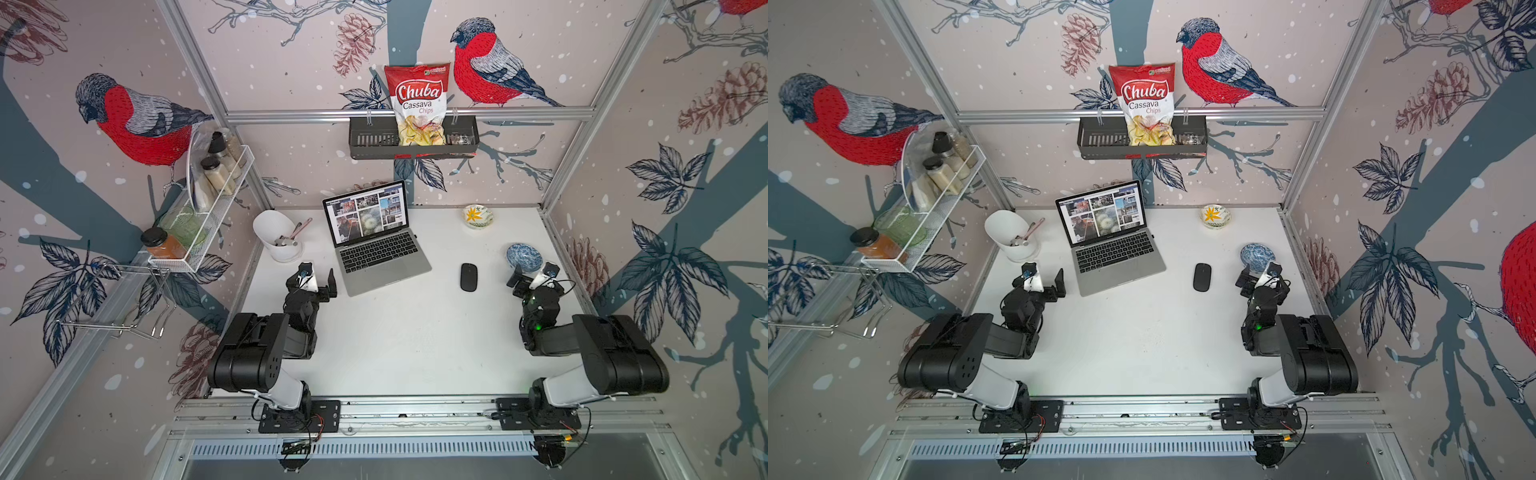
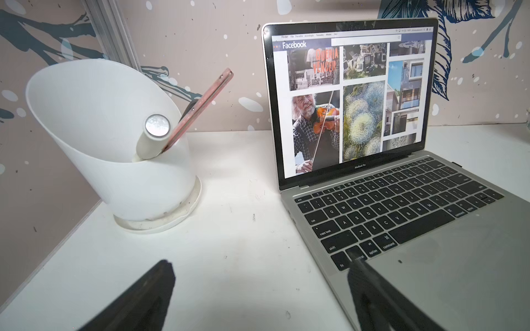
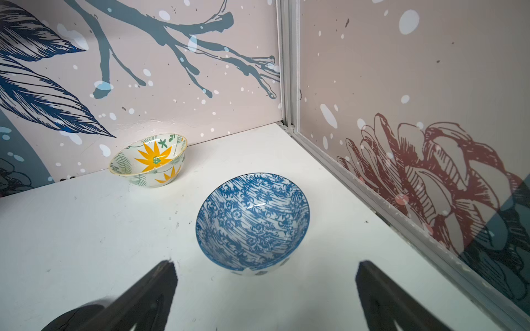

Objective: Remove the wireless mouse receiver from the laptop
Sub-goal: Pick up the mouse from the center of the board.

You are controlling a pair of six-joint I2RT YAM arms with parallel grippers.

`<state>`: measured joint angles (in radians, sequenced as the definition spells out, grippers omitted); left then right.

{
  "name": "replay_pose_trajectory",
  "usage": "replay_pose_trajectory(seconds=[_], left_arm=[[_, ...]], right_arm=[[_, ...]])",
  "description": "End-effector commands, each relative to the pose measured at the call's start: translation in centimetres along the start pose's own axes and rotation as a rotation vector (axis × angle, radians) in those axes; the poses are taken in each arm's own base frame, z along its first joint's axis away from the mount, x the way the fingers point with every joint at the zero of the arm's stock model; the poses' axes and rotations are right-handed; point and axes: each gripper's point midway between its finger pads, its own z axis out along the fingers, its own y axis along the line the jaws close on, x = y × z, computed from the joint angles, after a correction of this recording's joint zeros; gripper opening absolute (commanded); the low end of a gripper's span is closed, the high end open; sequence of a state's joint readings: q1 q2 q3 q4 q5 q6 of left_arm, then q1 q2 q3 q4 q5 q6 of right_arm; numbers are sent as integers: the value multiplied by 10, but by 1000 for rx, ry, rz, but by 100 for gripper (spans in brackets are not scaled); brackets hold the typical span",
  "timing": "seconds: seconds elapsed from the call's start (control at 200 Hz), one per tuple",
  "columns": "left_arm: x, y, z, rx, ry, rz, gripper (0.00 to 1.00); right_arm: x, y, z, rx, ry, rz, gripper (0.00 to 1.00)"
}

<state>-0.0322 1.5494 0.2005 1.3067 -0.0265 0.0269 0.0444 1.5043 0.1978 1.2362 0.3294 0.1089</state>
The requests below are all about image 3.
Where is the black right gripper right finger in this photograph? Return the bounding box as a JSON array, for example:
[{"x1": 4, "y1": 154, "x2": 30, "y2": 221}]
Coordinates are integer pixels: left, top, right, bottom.
[{"x1": 356, "y1": 261, "x2": 450, "y2": 330}]

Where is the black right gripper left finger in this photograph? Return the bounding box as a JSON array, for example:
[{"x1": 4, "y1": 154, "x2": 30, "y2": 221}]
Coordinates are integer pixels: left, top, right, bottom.
[{"x1": 79, "y1": 261, "x2": 178, "y2": 330}]

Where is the blue patterned ceramic bowl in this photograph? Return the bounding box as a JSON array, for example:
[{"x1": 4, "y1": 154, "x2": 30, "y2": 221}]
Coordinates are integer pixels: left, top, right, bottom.
[{"x1": 195, "y1": 172, "x2": 311, "y2": 276}]

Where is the yellow flower ceramic bowl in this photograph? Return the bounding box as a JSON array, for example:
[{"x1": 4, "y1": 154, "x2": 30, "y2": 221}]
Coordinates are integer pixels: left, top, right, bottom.
[{"x1": 109, "y1": 134, "x2": 189, "y2": 188}]

